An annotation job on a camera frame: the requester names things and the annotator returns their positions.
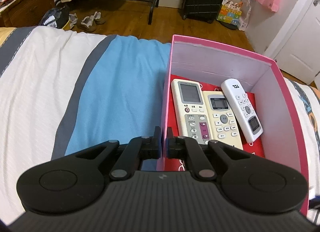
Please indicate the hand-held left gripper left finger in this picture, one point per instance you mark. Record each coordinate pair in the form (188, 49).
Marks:
(157, 144)

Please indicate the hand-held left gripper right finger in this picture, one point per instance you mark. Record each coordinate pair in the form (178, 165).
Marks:
(169, 144)

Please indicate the large-screen cream remote control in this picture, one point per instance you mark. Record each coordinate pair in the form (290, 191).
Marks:
(190, 96)

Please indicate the cream yellow remote control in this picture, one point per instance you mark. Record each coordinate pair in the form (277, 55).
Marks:
(225, 121)

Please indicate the white small-screen remote control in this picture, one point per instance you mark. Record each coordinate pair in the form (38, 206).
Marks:
(240, 94)

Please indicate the pink cardboard box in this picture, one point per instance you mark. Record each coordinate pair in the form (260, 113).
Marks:
(287, 121)

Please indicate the pair of brown shoes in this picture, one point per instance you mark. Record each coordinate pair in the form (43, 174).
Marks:
(91, 21)

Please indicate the colourful gift bag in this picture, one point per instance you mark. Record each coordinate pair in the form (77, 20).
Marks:
(228, 13)

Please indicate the white plastic bag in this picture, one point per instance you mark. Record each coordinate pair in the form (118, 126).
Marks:
(245, 16)

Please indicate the white sneaker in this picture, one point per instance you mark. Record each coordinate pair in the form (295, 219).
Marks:
(73, 21)

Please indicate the black bag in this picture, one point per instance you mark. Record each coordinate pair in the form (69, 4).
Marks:
(53, 16)

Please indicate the white door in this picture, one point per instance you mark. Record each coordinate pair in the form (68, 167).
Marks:
(295, 34)

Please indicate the wooden nightstand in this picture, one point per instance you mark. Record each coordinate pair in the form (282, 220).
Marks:
(27, 6)

